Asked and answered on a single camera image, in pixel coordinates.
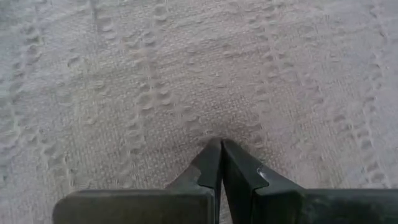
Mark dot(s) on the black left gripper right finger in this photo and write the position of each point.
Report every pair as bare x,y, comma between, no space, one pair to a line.
264,205

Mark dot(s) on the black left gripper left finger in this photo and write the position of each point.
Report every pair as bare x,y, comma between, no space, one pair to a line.
192,202

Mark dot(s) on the grey towel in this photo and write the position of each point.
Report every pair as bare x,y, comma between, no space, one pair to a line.
186,77

